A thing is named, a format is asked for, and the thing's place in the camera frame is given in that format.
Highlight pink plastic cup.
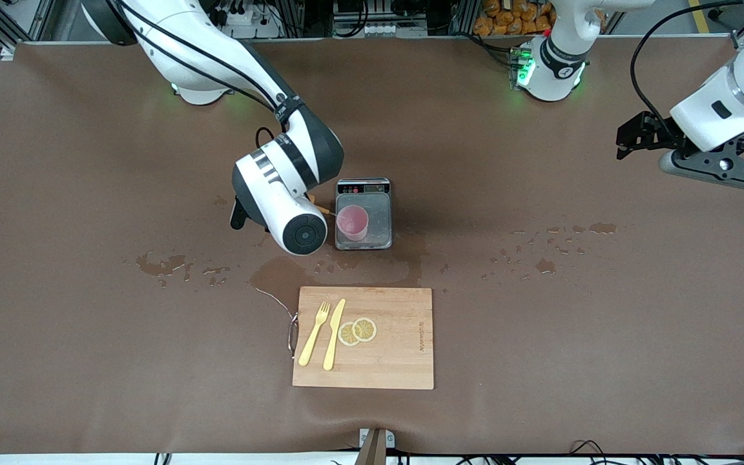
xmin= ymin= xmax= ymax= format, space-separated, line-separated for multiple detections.
xmin=336 ymin=205 xmax=369 ymax=243

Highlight bag of orange snacks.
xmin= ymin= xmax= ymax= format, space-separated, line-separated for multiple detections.
xmin=473 ymin=0 xmax=557 ymax=36

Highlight brown table mat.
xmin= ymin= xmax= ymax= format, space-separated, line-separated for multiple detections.
xmin=0 ymin=36 xmax=744 ymax=456

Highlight silver kitchen scale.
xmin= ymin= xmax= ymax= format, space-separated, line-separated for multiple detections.
xmin=335 ymin=178 xmax=393 ymax=251

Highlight long white power strip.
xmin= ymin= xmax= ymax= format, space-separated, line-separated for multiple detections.
xmin=333 ymin=23 xmax=428 ymax=38

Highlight wooden cutting board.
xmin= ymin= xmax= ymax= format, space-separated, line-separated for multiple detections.
xmin=292 ymin=286 xmax=435 ymax=391

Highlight yellow plastic knife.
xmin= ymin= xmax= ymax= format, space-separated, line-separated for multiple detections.
xmin=322 ymin=298 xmax=347 ymax=372

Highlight yellow plastic fork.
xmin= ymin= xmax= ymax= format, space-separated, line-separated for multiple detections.
xmin=298 ymin=301 xmax=332 ymax=367

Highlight white power strip with plugs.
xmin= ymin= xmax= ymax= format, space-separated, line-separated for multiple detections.
xmin=214 ymin=6 xmax=282 ymax=39

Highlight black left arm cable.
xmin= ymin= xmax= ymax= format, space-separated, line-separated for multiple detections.
xmin=630 ymin=0 xmax=744 ymax=130

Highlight thin silver cord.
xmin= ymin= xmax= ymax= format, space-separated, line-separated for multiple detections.
xmin=254 ymin=285 xmax=297 ymax=319

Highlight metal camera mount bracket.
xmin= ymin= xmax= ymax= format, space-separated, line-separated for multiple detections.
xmin=354 ymin=428 xmax=396 ymax=465

